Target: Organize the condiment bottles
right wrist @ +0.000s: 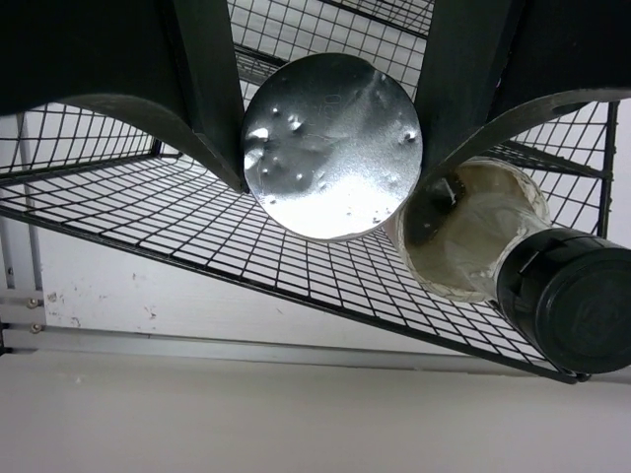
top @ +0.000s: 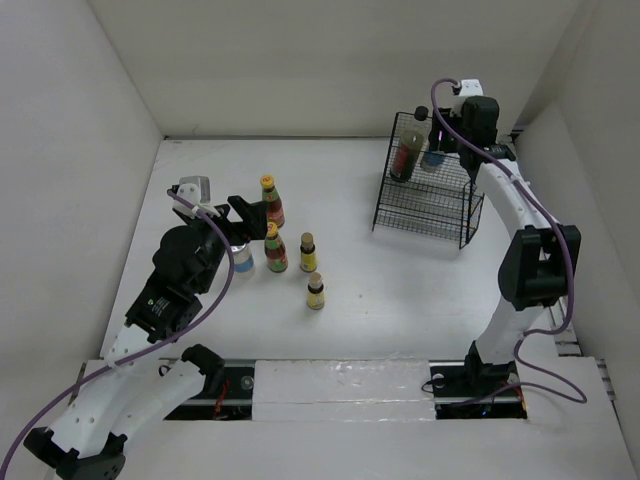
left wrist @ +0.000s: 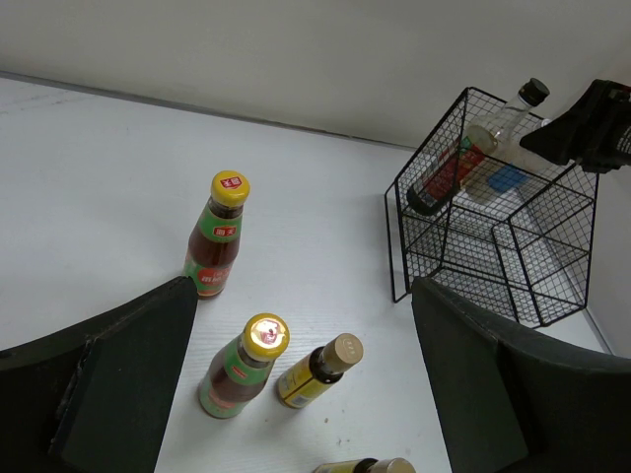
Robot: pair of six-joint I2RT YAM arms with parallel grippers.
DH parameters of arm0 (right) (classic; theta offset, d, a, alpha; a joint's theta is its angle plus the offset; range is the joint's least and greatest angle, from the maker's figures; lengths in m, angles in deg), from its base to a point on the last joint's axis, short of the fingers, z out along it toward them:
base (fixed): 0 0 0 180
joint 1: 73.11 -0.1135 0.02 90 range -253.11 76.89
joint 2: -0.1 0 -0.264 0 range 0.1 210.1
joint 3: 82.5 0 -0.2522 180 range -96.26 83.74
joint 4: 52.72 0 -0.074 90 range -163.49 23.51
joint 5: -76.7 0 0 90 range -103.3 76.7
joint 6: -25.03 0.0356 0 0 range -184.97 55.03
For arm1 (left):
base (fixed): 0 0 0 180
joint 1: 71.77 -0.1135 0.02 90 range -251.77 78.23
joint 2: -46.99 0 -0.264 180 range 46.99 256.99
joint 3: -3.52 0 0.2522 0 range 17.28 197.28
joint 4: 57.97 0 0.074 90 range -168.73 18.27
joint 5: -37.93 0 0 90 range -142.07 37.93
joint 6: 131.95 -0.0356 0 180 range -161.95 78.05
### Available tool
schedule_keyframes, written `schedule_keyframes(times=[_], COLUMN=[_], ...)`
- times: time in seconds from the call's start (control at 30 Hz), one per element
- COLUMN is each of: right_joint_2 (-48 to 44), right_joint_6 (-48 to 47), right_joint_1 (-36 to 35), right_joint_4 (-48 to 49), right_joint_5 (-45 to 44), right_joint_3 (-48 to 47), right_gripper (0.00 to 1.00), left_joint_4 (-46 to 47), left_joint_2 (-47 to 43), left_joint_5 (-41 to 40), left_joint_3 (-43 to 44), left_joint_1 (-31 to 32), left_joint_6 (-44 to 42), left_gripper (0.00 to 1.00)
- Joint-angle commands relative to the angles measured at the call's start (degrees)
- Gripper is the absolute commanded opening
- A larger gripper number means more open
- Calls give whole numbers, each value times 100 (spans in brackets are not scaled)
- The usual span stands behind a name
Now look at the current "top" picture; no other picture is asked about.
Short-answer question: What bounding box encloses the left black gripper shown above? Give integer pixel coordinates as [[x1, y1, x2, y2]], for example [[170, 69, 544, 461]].
[[184, 196, 266, 293]]

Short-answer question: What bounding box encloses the silver-lid jar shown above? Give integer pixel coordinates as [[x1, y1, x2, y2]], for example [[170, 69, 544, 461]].
[[231, 243, 255, 277], [420, 150, 446, 173]]

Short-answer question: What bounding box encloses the dark soy sauce bottle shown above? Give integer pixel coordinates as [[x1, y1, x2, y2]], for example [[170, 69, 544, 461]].
[[390, 106, 429, 183]]

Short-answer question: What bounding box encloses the red sauce bottle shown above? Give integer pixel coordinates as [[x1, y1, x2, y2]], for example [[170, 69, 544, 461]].
[[264, 221, 288, 273], [260, 175, 285, 228]]

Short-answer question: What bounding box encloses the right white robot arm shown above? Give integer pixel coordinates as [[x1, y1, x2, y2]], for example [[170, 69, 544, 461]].
[[429, 95, 581, 403]]

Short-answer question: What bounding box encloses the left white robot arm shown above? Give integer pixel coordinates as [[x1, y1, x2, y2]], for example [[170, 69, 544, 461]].
[[19, 191, 267, 479]]

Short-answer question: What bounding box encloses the far small yellow bottle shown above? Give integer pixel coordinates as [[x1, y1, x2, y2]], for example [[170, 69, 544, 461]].
[[300, 232, 317, 273]]

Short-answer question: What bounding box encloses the small yellow bottle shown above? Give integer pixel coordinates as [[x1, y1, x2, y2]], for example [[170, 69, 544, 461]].
[[300, 232, 317, 273], [307, 272, 325, 310]]

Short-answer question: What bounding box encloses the near small yellow bottle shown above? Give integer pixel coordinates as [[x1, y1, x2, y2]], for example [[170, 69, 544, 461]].
[[307, 272, 325, 310]]

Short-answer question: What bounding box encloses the black wire rack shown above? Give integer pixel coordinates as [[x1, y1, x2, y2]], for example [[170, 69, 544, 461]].
[[372, 112, 484, 248]]

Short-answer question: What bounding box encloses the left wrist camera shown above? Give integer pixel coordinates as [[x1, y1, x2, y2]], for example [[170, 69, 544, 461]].
[[171, 176, 214, 219]]

